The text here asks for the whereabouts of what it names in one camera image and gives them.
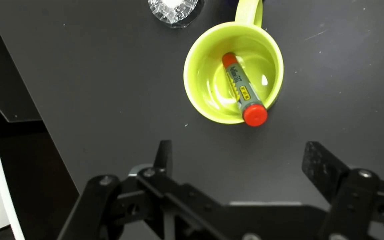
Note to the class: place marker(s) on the grey marker with red cap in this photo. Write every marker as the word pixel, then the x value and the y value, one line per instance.
pixel 245 90

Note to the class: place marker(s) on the yellow-green ceramic mug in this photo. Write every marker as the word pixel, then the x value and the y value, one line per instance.
pixel 209 84

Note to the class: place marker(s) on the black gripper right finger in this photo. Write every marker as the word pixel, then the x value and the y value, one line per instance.
pixel 360 200

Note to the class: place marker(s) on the blue drink can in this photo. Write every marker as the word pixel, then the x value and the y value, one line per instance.
pixel 173 9

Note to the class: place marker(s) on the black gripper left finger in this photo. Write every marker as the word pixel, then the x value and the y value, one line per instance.
pixel 125 208

